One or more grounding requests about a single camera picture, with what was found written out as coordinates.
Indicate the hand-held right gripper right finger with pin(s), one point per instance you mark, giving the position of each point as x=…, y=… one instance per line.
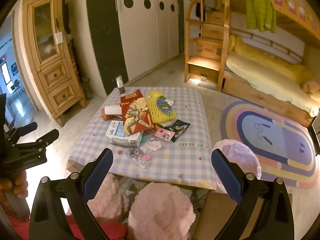
x=227, y=177

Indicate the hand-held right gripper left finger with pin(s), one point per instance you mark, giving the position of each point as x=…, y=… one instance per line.
x=97, y=175

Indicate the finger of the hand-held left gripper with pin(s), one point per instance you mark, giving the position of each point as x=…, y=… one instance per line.
x=27, y=126
x=48, y=136

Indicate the bin with pink bag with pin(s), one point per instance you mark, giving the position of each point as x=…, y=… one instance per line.
x=240, y=152

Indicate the white tissue pack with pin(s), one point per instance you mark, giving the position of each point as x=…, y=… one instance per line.
x=117, y=135

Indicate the pink flower sticker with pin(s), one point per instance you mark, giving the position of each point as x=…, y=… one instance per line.
x=153, y=145

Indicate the dark printed card packet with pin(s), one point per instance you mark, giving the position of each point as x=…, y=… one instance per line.
x=180, y=130

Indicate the red snack bag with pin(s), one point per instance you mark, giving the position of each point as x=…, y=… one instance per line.
x=135, y=115

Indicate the pink printed card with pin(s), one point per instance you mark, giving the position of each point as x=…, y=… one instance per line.
x=163, y=135

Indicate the yellow foam fruit net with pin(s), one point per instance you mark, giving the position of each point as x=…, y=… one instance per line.
x=155, y=112

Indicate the person's left hand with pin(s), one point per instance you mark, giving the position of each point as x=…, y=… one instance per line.
x=21, y=185

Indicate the brown box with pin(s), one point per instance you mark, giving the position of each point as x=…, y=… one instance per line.
x=210, y=217

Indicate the checked table with cloth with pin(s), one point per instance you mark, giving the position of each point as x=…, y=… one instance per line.
x=180, y=160

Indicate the pastel rainbow rug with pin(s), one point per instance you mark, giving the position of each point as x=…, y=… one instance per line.
x=270, y=140

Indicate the person's red clothing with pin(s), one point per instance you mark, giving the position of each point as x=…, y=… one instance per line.
x=112, y=230

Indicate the teal small object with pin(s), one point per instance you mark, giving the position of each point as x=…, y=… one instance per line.
x=143, y=138

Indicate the tall wooden cabinet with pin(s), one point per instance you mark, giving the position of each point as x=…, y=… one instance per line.
x=55, y=75

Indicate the orange knit glove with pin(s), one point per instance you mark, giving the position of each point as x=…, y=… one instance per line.
x=105, y=115

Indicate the white paper packet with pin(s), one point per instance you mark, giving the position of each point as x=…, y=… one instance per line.
x=113, y=109

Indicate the brown spray bottle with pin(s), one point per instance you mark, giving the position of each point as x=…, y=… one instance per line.
x=120, y=86

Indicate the wooden bunk bed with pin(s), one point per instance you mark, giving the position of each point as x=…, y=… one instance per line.
x=252, y=92

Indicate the white paper note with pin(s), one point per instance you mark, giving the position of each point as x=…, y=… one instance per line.
x=58, y=37

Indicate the pale yellow bed sheet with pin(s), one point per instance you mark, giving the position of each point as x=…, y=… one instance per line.
x=262, y=80

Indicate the dark hanging bag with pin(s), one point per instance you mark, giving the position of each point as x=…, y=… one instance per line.
x=67, y=17

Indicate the orange plush pillow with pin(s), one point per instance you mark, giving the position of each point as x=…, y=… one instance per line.
x=311, y=87

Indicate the yellow quilt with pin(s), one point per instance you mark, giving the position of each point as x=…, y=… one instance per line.
x=270, y=60

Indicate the white wardrobe with round holes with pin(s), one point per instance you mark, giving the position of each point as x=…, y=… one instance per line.
x=140, y=42

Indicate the wooden stair drawers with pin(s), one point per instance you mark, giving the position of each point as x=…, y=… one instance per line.
x=210, y=47

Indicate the green puffer jacket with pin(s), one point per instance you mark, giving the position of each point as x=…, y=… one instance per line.
x=260, y=10

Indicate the black wall panel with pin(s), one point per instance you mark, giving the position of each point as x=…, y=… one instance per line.
x=105, y=42

